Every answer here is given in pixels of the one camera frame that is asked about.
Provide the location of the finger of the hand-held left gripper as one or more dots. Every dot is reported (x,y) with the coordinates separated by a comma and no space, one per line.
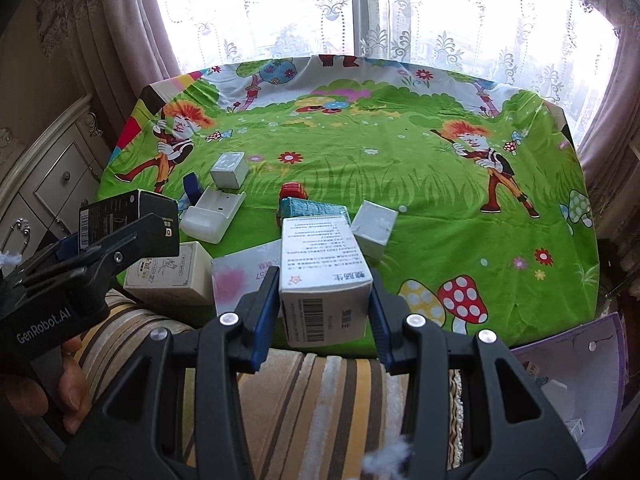
(65,251)
(145,242)

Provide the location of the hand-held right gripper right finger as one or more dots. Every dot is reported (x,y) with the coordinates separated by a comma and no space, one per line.
(381,330)

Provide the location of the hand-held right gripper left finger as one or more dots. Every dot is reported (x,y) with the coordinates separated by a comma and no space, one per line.
(267,320)

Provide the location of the black box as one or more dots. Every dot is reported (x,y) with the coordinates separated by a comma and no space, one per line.
(115,212)

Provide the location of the white tray box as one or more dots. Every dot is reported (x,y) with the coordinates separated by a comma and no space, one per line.
(210,215)

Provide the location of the large white medicine box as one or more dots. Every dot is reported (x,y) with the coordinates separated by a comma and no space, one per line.
(320,270)

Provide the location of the red and blue toy car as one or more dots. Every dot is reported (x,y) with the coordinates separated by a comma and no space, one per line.
(292,191)

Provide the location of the purple cardboard box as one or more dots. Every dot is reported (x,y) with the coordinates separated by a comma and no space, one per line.
(575,360)

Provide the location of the person's left hand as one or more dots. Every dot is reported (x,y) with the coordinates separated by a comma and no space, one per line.
(75,385)

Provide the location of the beige box with drawing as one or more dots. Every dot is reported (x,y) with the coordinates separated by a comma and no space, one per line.
(165,275)

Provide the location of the white box with pink flower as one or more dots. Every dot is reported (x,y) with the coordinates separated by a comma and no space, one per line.
(240,280)

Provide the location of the ornate white dresser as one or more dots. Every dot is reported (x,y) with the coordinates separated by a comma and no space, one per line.
(60,180)

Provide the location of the small dark blue object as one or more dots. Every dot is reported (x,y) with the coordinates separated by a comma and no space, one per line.
(191,185)

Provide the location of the plain white box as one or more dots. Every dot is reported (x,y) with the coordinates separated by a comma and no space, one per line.
(375,227)

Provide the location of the small white box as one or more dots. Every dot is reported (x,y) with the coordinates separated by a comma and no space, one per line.
(227,172)

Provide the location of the teal box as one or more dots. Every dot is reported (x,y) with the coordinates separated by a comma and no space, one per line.
(310,207)

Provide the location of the cartoon printed tablecloth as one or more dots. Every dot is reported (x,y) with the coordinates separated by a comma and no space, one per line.
(350,160)

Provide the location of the pink curtain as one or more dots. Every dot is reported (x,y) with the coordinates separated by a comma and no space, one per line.
(100,35)
(615,110)

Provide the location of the white lace curtain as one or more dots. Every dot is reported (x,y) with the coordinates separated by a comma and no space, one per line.
(450,25)

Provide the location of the white window frame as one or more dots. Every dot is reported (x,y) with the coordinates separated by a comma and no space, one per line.
(365,5)

